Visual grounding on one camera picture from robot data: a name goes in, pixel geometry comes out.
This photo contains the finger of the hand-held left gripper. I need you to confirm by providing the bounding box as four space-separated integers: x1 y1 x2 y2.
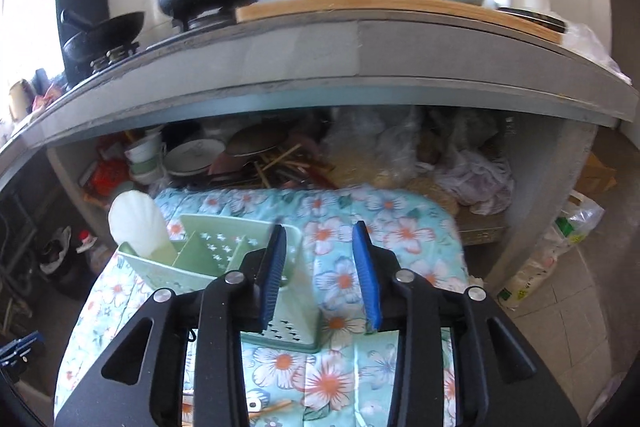
0 332 40 370

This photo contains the white green rice sack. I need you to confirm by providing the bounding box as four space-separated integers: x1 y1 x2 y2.
500 189 606 310

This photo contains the dark plate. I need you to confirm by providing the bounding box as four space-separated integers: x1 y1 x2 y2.
497 7 568 32

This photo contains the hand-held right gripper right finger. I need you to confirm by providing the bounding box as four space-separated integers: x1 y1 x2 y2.
351 221 583 427

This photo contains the purple white plastic bag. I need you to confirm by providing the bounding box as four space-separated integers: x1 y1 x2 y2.
435 149 516 215

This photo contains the green bowl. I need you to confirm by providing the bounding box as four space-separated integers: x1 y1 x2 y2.
130 157 166 176

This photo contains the dark round pan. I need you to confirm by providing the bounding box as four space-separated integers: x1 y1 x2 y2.
227 127 291 158

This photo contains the red snack packet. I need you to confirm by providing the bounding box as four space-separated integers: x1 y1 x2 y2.
80 157 136 208

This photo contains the gas stove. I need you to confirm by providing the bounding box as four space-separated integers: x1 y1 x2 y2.
90 7 238 75

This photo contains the cardboard box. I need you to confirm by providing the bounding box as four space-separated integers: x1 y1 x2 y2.
575 152 618 208

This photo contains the pile of wooden chopsticks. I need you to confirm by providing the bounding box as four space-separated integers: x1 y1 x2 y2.
255 144 311 188

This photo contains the pink packet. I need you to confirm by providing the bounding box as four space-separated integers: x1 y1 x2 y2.
32 84 63 110

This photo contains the large cooking oil bottle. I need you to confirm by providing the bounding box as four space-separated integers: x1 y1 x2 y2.
75 229 108 280

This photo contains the clear plastic bag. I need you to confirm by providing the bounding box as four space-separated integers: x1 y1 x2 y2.
325 107 451 188
562 22 631 82

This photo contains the white jug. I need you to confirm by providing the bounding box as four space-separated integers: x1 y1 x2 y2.
9 79 33 120

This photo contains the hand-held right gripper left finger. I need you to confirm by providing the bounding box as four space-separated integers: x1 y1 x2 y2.
54 223 288 427

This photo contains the green plastic utensil holder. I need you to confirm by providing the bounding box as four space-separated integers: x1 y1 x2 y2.
117 213 322 354

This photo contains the white floral bowl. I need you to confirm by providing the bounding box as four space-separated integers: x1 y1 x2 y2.
125 139 166 162

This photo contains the white shell-shaped scoop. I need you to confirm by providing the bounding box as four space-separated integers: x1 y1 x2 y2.
108 189 173 265

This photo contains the black wok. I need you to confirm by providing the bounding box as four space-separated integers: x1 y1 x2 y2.
60 9 146 68

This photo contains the dark jar with plastic bag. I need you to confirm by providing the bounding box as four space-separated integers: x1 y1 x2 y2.
40 227 96 300

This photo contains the white printed plate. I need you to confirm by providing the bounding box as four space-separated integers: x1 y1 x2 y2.
165 139 228 178

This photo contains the floral blanket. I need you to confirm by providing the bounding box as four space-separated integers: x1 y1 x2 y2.
52 187 471 427

